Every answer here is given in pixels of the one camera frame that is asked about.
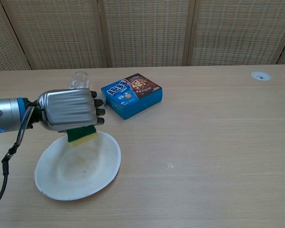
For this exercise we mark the clear plastic water bottle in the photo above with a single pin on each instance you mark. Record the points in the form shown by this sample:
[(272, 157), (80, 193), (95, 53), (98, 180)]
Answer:
[(79, 79)]

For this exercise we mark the green yellow sponge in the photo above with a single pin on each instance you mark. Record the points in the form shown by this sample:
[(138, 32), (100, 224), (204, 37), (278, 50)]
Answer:
[(82, 136)]

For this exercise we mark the blue brown cookie box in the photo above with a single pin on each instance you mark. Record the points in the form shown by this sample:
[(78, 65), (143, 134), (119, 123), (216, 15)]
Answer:
[(133, 95)]

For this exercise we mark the woven bamboo folding screen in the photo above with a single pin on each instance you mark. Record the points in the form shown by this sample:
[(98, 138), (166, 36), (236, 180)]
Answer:
[(142, 33)]

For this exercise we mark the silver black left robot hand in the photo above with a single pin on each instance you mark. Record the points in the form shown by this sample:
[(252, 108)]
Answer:
[(69, 109)]

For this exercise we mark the small round metal tin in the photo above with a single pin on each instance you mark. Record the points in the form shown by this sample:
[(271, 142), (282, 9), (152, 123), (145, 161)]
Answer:
[(105, 104)]

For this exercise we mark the white round plate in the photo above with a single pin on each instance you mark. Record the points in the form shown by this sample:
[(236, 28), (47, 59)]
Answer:
[(80, 171)]

